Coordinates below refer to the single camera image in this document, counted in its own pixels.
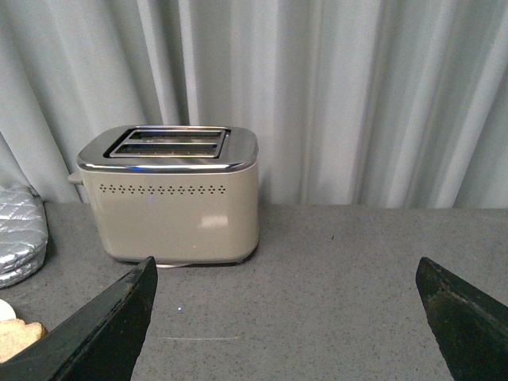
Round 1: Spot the lower silver quilted oven mitt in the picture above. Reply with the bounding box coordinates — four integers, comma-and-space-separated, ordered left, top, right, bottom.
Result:
1, 254, 45, 289

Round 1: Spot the brown bread slice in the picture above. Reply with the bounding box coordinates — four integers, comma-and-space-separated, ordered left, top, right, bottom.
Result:
0, 319, 48, 363

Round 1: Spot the silver quilted oven mitt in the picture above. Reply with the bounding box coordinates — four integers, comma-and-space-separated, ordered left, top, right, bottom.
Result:
1, 187, 48, 274
1, 254, 45, 289

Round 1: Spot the grey curtain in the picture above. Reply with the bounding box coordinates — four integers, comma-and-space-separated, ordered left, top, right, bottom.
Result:
1, 1, 507, 208

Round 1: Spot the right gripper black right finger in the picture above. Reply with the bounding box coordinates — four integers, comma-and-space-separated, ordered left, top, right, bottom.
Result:
415, 257, 507, 380

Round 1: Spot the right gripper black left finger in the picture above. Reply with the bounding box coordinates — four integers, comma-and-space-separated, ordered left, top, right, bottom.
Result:
1, 256, 158, 380

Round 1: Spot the white plate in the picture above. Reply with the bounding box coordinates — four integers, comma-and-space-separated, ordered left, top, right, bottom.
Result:
0, 299, 17, 321

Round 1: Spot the beige two-slot toaster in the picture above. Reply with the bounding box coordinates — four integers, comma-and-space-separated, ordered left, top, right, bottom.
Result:
69, 125, 260, 267

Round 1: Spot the upper silver quilted oven mitt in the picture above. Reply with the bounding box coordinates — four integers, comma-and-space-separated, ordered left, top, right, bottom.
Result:
1, 187, 48, 274

